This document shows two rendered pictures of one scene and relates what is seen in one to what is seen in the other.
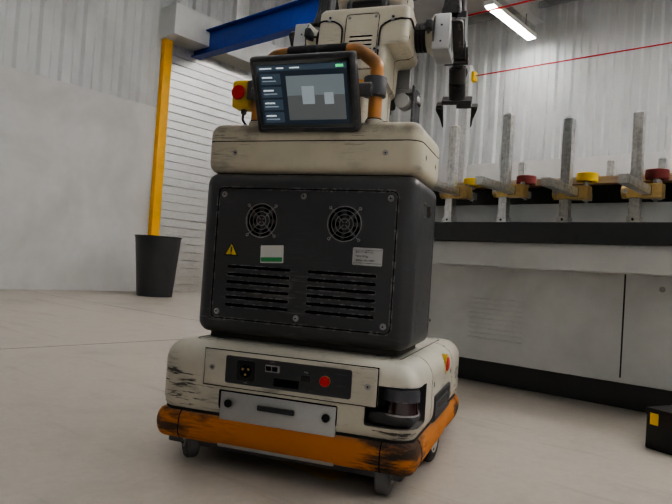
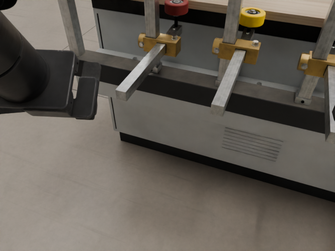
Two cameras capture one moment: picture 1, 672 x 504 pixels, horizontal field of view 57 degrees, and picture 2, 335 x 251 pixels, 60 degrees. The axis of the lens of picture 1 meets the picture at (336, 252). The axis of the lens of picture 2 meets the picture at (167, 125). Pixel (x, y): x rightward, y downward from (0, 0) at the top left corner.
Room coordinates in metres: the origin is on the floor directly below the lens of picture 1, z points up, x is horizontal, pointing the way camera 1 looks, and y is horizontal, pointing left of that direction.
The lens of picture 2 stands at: (1.97, -0.04, 1.25)
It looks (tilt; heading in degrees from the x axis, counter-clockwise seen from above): 42 degrees down; 341
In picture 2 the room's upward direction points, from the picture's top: straight up
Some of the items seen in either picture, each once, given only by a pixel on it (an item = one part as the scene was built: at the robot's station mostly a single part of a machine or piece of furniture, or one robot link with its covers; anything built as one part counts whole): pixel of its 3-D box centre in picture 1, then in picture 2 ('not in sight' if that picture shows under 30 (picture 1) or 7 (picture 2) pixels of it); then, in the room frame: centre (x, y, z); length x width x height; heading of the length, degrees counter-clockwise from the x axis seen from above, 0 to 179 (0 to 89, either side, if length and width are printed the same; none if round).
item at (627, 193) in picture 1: (642, 191); not in sight; (2.17, -1.07, 0.81); 0.14 x 0.06 x 0.05; 49
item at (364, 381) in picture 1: (287, 375); not in sight; (1.36, 0.09, 0.23); 0.41 x 0.02 x 0.08; 71
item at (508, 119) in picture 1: (505, 171); (326, 36); (2.51, -0.67, 0.91); 0.04 x 0.04 x 0.48; 49
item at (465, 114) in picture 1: (465, 152); not in sight; (3.88, -0.78, 1.25); 0.09 x 0.08 x 1.10; 49
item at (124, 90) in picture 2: not in sight; (154, 57); (2.75, -0.27, 0.80); 0.43 x 0.03 x 0.04; 139
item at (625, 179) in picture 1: (641, 188); not in sight; (2.10, -1.03, 0.81); 0.43 x 0.03 x 0.04; 139
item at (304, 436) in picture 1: (327, 383); not in sight; (1.67, 0.00, 0.16); 0.67 x 0.64 x 0.25; 161
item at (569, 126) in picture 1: (566, 179); not in sight; (2.35, -0.86, 0.87); 0.04 x 0.04 x 0.48; 49
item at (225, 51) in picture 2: (455, 193); (235, 49); (2.66, -0.50, 0.83); 0.14 x 0.06 x 0.05; 49
